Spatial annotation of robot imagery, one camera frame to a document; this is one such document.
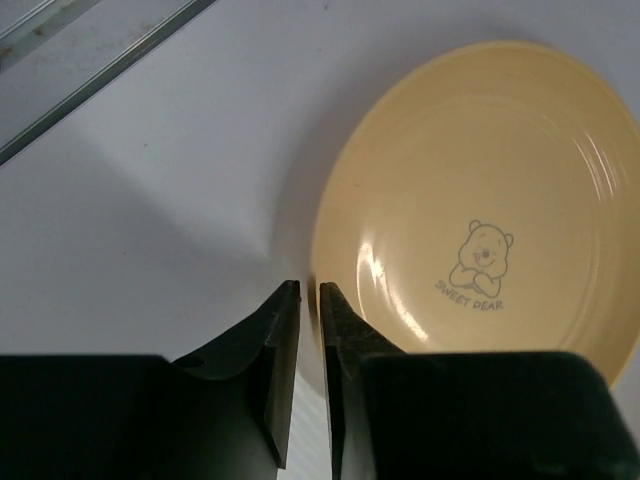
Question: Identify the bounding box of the aluminium rail frame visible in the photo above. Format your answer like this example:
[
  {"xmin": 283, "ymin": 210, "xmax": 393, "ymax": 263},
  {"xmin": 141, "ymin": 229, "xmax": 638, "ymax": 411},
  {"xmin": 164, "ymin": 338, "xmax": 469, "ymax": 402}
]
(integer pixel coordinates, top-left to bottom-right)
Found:
[{"xmin": 1, "ymin": 1, "xmax": 211, "ymax": 163}]

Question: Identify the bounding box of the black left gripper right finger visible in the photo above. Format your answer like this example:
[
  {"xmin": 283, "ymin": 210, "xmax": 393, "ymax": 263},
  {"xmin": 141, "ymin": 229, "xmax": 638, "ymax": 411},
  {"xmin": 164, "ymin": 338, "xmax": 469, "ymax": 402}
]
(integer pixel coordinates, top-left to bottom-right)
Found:
[{"xmin": 319, "ymin": 283, "xmax": 639, "ymax": 479}]

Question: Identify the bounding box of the yellow round plastic plate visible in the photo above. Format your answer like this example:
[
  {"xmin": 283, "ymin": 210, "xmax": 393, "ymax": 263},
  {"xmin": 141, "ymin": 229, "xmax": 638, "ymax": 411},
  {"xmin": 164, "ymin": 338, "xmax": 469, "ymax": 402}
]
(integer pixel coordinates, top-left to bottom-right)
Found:
[{"xmin": 310, "ymin": 41, "xmax": 639, "ymax": 384}]

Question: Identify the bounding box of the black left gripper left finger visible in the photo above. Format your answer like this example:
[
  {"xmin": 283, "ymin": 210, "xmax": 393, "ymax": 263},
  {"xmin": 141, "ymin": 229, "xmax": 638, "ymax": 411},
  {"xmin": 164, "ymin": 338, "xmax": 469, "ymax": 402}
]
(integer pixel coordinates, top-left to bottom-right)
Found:
[{"xmin": 1, "ymin": 280, "xmax": 301, "ymax": 479}]

